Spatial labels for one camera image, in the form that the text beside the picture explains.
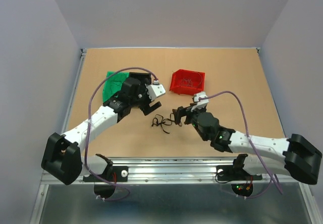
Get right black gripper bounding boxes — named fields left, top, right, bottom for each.
left=173, top=102, right=208, bottom=141

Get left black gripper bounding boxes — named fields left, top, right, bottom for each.
left=129, top=79, right=160, bottom=116

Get black and orange cables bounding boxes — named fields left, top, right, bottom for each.
left=150, top=114, right=182, bottom=135

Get thin grey cable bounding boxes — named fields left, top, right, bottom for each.
left=173, top=70, right=204, bottom=88

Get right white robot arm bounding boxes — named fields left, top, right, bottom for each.
left=173, top=104, right=322, bottom=185

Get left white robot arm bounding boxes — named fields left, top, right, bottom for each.
left=41, top=77, right=166, bottom=185

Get black plastic bin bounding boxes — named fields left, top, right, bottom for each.
left=129, top=72, right=151, bottom=85

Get red plastic bin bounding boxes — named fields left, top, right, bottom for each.
left=169, top=69, right=205, bottom=95

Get green plastic bin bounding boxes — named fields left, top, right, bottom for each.
left=102, top=72, right=129, bottom=102

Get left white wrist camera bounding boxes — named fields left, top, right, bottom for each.
left=146, top=80, right=166, bottom=101

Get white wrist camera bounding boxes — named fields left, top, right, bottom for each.
left=191, top=91, right=209, bottom=112
left=146, top=80, right=166, bottom=101

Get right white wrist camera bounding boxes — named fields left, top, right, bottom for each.
left=191, top=91, right=209, bottom=112

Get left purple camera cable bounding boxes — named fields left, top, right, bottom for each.
left=83, top=67, right=159, bottom=202

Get aluminium mounting rail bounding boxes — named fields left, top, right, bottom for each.
left=42, top=158, right=263, bottom=184

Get aluminium table side frame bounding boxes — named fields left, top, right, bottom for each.
left=58, top=48, right=87, bottom=135

